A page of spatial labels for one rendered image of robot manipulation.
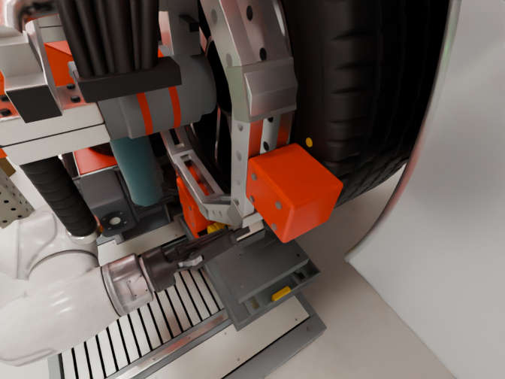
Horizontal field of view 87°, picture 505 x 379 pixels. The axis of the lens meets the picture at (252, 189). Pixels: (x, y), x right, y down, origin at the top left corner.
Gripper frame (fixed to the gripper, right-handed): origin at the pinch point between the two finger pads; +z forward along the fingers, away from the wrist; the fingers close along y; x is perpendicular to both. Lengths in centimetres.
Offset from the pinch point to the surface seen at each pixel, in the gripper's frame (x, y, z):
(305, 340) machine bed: -52, -27, 16
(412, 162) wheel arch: 8.1, 34.6, 4.7
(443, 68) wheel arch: 14.9, 38.9, 4.7
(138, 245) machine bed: -6, -73, -22
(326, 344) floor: -61, -29, 25
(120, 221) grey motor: 7, -54, -24
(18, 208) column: 24, -85, -57
